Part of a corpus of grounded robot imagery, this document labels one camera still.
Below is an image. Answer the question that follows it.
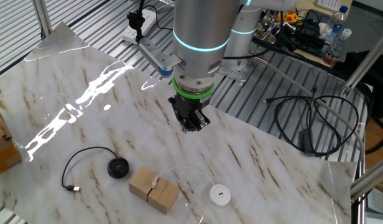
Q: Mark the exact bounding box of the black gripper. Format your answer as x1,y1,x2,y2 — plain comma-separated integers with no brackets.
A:
167,93,211,134

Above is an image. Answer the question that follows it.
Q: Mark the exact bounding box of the white round docking station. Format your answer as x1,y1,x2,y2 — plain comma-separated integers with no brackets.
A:
208,183,232,208

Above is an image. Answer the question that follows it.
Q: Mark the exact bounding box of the black round docking station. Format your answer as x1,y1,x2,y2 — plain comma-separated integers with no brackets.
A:
106,157,130,179

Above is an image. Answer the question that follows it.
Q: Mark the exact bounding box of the marble patterned sheet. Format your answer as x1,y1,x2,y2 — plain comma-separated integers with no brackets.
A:
0,21,358,224

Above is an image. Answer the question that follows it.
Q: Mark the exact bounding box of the white power strip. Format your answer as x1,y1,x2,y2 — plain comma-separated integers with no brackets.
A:
121,8,157,45

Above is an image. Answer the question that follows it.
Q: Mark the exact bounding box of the yellow red toy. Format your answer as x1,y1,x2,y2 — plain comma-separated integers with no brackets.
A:
275,11,300,25

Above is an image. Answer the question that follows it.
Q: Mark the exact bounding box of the white cap plastic bottle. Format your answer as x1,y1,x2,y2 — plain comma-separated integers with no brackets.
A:
321,27,353,68

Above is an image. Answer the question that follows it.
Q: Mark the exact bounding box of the yellow wooden desk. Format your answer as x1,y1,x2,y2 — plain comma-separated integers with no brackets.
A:
250,0,354,68

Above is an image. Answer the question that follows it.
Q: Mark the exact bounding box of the blue cap water bottle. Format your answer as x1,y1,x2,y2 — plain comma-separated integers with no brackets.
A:
320,5,349,44

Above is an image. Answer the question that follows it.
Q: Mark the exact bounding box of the white keyboard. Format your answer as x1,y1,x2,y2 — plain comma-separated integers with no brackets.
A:
315,0,342,12

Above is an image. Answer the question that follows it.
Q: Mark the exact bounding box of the black bag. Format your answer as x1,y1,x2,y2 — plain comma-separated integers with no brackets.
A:
345,49,383,119

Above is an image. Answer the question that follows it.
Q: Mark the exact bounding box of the brown cardboard box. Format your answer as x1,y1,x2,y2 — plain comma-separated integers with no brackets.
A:
0,101,23,177

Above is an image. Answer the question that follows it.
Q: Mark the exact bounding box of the white box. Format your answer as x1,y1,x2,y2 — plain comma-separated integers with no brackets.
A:
364,188,383,224

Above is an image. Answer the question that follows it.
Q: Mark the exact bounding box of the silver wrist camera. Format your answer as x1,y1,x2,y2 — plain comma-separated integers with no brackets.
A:
137,37,182,78

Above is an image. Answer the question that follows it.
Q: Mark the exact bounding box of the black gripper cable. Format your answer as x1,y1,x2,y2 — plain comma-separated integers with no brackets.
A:
222,49,269,60

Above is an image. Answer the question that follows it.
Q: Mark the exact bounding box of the black cable with adapter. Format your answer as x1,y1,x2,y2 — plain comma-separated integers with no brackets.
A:
262,85,360,157

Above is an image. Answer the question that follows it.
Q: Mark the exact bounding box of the black camera cable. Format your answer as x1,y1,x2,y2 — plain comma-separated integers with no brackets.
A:
126,0,173,44

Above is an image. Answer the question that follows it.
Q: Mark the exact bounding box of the black dock usb cable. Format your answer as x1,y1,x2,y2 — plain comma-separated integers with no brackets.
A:
61,146,118,192

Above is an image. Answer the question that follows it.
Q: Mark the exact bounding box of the tangled black cables pile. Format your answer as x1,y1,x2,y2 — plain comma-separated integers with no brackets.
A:
253,9,328,58

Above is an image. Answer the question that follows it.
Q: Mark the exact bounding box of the aluminium frame post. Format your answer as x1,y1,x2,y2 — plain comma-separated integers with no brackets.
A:
349,155,383,202
340,24,383,98
32,0,53,39

